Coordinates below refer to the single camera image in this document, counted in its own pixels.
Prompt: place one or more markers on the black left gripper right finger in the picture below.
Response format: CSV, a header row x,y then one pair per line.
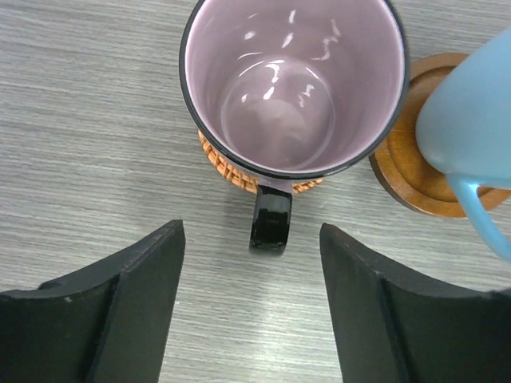
x,y
394,324

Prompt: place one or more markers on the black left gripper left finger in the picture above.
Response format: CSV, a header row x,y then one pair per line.
x,y
107,322

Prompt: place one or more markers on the brown wooden coaster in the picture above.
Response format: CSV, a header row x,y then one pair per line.
x,y
398,162

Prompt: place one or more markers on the woven rattan coaster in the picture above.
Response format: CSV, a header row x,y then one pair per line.
x,y
246,180

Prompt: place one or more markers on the light blue mug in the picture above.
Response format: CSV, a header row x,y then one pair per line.
x,y
463,131

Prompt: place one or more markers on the purple glass mug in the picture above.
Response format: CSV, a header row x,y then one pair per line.
x,y
292,91

